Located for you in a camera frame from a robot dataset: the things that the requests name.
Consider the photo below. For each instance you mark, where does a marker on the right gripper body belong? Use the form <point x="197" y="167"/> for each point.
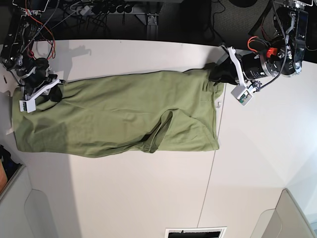
<point x="34" y="74"/>

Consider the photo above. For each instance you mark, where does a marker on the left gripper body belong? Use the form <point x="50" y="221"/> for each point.
<point x="251" y="67"/>

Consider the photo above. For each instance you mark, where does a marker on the green t-shirt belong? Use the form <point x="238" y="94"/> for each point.
<point x="97" y="117"/>

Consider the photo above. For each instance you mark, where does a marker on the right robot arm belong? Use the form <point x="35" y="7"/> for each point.
<point x="24" y="29"/>

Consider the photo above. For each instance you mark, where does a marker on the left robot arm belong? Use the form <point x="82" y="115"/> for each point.
<point x="269" y="57"/>

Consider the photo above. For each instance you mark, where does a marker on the metal table leg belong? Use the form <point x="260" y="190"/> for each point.
<point x="152" y="27"/>

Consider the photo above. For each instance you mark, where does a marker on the black multi-socket power strip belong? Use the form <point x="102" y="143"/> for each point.
<point x="92" y="10"/>

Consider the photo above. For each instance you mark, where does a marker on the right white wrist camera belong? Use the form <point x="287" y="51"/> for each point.
<point x="27" y="105"/>

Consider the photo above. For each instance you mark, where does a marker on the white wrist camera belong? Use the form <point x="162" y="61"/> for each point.
<point x="27" y="105"/>
<point x="242" y="94"/>

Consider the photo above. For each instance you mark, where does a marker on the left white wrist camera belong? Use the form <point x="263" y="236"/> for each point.
<point x="242" y="94"/>

